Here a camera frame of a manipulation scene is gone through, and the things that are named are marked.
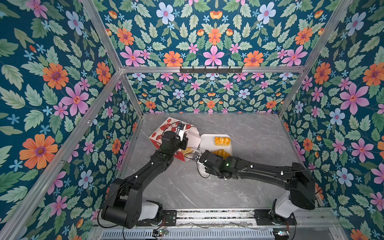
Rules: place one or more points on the white rectangular tray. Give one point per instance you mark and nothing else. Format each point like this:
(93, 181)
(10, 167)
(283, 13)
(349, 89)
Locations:
(207, 143)

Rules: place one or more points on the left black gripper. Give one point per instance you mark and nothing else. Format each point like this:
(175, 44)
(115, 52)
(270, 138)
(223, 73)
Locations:
(184, 141)

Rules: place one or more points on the red white paper bag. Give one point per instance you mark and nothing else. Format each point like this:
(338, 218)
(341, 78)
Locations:
(193, 136)

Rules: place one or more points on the yellow fake bread loaf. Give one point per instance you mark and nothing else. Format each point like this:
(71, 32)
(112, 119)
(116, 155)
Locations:
(222, 141)

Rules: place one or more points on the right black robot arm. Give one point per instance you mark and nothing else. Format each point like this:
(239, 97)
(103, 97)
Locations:
(296, 180)

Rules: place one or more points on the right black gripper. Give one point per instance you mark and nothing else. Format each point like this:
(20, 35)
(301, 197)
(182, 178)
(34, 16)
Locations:
(218, 157)

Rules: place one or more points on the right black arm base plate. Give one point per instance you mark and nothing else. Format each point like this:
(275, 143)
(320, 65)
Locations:
(266, 217)

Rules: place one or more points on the orange fake bread roll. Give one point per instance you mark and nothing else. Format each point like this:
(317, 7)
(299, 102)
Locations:
(222, 153)

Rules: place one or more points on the black wall hook rail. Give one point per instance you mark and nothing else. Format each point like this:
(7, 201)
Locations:
(210, 70)

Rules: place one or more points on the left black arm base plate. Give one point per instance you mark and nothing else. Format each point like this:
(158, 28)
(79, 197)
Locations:
(163, 217)

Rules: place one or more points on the white perforated cable duct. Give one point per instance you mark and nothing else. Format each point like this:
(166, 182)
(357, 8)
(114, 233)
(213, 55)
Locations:
(188, 234)

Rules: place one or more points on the aluminium front mounting rail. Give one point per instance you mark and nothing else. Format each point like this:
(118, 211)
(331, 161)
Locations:
(244, 217)

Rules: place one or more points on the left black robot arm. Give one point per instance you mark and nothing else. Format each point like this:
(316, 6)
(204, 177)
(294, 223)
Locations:
(124, 205)

